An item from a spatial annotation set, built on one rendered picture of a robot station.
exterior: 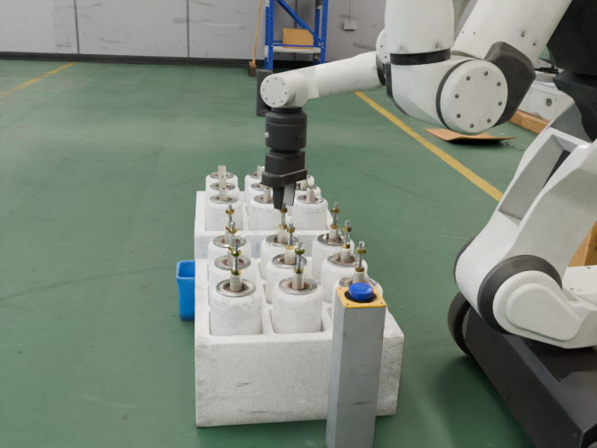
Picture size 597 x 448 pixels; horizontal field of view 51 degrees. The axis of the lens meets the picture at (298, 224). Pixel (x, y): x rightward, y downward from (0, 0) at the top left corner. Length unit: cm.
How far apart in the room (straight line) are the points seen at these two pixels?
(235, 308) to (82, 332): 54
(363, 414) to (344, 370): 10
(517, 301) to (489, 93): 45
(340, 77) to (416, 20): 59
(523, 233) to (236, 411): 61
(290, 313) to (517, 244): 42
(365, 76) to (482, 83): 57
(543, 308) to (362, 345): 29
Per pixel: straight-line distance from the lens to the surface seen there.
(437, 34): 68
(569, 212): 109
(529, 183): 115
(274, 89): 127
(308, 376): 121
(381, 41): 119
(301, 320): 118
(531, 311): 107
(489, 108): 70
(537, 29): 74
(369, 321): 102
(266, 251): 139
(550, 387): 115
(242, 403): 122
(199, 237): 164
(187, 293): 156
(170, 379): 139
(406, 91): 69
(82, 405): 134
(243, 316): 116
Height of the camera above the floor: 77
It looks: 20 degrees down
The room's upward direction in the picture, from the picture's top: 3 degrees clockwise
